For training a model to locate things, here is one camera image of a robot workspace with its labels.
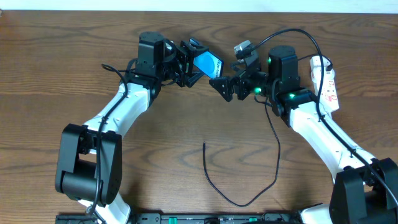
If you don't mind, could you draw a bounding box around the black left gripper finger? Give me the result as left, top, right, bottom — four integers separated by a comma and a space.
180, 39, 209, 60
186, 71, 203, 87

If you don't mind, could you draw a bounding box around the blue Samsung Galaxy smartphone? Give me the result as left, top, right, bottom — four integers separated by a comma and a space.
189, 38, 224, 79

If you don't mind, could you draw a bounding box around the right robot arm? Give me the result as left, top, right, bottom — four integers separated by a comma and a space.
210, 45, 397, 223

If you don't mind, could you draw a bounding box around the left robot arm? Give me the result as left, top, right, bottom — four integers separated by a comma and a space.
55, 32, 208, 223

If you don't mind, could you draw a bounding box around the white USB charger plug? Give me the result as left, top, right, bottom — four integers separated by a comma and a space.
310, 55, 333, 71

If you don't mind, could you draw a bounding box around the white power strip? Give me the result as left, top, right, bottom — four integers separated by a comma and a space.
311, 67, 339, 114

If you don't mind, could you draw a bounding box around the black USB charging cable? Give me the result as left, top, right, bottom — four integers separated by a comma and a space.
202, 53, 334, 208

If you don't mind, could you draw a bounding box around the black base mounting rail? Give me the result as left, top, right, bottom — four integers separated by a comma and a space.
54, 212, 303, 224

